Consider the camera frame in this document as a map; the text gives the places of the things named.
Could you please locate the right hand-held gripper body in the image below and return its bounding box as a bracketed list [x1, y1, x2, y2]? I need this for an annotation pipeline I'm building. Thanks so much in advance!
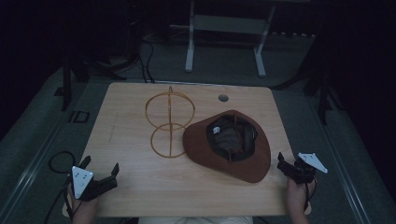
[288, 152, 329, 185]

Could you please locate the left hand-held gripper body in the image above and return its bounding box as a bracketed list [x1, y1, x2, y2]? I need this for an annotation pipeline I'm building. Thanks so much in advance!
[71, 165, 120, 203]

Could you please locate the person's left hand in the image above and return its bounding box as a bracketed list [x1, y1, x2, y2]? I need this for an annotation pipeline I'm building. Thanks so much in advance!
[66, 182, 101, 224]

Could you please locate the person's right hand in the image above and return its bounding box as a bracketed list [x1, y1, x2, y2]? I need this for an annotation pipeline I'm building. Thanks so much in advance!
[286, 177, 317, 224]

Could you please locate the black metal stand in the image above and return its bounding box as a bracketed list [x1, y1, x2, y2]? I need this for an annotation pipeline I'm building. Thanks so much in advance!
[54, 40, 129, 112]
[270, 62, 345, 126]

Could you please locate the brown felt hat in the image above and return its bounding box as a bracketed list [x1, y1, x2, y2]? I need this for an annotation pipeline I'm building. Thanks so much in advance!
[181, 108, 272, 184]

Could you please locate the person's light clothing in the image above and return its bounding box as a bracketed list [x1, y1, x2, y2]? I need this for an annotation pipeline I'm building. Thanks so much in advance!
[137, 216, 254, 224]

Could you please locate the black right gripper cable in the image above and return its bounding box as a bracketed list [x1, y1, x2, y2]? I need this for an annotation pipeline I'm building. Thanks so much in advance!
[303, 176, 318, 213]

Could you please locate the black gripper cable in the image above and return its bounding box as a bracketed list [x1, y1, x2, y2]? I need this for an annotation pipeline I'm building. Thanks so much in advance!
[303, 176, 318, 213]
[43, 150, 82, 224]

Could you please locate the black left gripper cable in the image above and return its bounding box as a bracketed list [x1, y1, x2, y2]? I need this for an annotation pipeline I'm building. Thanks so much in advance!
[43, 150, 82, 224]

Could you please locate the black rectangular floor frame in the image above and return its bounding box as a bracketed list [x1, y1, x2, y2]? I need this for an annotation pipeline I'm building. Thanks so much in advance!
[67, 110, 92, 124]

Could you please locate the gold wire hat stand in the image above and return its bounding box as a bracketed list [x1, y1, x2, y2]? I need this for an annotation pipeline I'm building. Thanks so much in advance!
[145, 86, 196, 159]

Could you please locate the black floor cable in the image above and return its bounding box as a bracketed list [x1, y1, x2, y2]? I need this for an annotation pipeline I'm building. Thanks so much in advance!
[136, 31, 157, 84]

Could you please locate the white metal desk frame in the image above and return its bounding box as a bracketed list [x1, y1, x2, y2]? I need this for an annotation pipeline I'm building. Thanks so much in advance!
[169, 0, 312, 78]

